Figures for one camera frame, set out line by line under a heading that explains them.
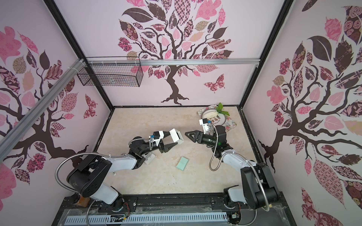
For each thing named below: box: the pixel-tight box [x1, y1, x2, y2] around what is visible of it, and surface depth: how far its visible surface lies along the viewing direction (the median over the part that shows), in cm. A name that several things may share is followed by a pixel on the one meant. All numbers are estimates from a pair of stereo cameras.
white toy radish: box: [204, 102, 231, 119], surface depth 115 cm
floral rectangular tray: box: [197, 104, 238, 133], surface depth 113 cm
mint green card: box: [175, 156, 189, 171], surface depth 87 cm
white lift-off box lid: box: [169, 128, 184, 145], surface depth 75 cm
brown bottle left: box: [76, 193, 91, 208], surface depth 73 cm
